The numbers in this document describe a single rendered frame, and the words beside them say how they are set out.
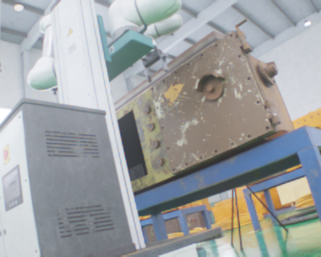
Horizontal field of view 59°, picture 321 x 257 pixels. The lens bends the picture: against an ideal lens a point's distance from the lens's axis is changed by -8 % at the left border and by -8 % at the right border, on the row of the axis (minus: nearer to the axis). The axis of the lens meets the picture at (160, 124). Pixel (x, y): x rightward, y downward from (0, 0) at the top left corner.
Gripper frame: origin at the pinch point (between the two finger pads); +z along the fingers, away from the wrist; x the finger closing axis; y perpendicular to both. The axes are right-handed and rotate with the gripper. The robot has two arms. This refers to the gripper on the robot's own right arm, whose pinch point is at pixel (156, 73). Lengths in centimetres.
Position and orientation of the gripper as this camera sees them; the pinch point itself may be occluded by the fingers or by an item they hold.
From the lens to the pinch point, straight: 179.8
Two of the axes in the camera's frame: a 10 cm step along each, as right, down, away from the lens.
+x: 7.1, -3.9, -5.8
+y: -6.6, -0.9, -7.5
